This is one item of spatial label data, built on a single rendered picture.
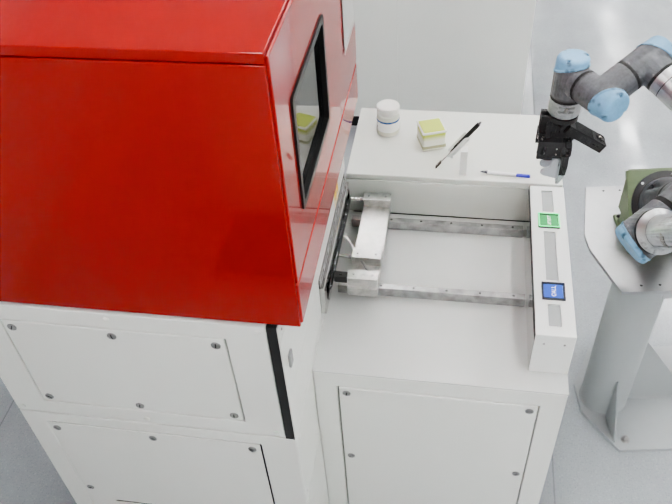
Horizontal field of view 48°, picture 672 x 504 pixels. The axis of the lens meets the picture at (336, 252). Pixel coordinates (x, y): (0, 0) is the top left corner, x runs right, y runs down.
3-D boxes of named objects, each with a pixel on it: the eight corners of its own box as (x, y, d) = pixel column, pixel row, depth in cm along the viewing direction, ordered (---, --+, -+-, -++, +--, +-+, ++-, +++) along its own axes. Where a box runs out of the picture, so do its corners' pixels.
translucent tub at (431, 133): (422, 153, 227) (422, 134, 223) (415, 138, 233) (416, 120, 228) (446, 149, 228) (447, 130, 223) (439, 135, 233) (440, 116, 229)
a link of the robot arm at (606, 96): (642, 76, 159) (607, 53, 167) (600, 108, 160) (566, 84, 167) (646, 101, 165) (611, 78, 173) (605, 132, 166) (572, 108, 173)
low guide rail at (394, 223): (351, 226, 227) (351, 219, 225) (352, 222, 228) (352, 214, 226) (522, 237, 220) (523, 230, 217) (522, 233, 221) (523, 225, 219)
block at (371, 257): (351, 264, 207) (351, 256, 205) (353, 255, 210) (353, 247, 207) (380, 266, 206) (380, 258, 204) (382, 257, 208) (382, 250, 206)
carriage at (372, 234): (347, 295, 203) (347, 287, 201) (364, 206, 229) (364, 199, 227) (377, 297, 202) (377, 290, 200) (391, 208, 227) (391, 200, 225)
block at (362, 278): (347, 285, 202) (347, 277, 199) (349, 276, 204) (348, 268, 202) (377, 287, 200) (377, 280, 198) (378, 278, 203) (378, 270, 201)
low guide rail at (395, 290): (338, 292, 208) (337, 284, 206) (339, 287, 209) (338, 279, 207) (524, 307, 201) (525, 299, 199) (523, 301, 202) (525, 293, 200)
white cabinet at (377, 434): (330, 524, 246) (311, 372, 190) (368, 304, 314) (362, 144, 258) (532, 549, 237) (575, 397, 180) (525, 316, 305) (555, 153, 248)
